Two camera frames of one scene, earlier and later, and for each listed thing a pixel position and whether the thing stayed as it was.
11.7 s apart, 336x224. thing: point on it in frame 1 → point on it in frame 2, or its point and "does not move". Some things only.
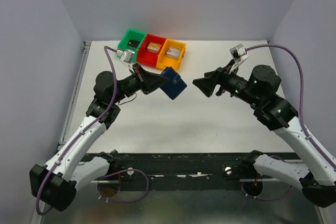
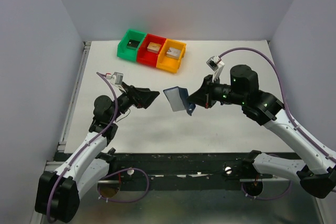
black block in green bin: x=133 y=43 does not move
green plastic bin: x=131 y=34 does not move
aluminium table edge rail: x=77 y=84 does not move
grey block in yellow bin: x=173 y=53 does not move
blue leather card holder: x=175 y=86 → x=177 y=98
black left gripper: x=147 y=81 → x=139 y=97
